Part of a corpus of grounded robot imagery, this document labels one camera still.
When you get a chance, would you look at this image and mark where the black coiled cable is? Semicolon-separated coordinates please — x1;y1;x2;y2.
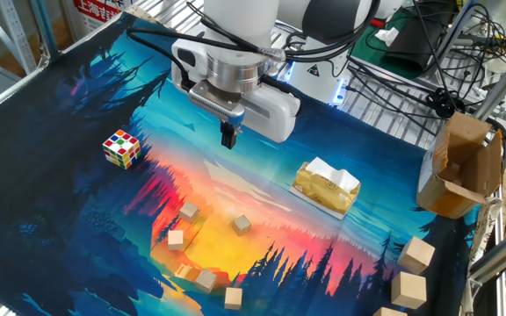
426;87;467;119

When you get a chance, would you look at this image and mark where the Rubik's cube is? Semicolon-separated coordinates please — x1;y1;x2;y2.
102;129;142;170

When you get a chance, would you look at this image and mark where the black pouch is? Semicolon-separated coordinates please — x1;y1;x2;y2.
384;8;456;74

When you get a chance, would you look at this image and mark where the green cloth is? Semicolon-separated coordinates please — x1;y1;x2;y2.
349;12;416;80

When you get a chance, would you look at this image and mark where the aluminium frame bar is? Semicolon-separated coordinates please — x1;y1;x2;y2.
472;43;506;122
467;219;506;286

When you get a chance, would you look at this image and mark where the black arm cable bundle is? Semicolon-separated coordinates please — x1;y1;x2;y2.
125;0;384;93

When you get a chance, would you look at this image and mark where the small pale wooden piece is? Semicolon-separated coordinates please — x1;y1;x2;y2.
173;262;195;280

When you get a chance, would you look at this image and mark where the brown cardboard box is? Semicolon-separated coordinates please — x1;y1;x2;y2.
415;111;504;220

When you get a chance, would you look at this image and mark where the colourful landscape print mat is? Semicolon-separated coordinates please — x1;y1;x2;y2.
0;11;482;316

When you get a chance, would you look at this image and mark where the gold tissue pack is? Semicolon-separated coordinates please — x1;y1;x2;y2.
288;156;362;220

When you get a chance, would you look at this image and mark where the large wooden cube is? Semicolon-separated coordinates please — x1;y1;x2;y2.
389;270;428;311
372;306;408;316
396;235;437;276

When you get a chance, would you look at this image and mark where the small wooden cube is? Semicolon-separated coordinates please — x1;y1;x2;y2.
177;201;200;224
230;213;253;237
194;268;218;294
223;287;244;311
167;229;185;252

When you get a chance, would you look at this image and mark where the silver gripper-mounted camera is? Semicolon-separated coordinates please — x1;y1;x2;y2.
188;81;246;128

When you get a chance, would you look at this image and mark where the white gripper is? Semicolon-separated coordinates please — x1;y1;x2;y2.
220;83;301;150

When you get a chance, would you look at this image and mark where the white sign red lettering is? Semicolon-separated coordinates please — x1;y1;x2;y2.
72;0;127;28

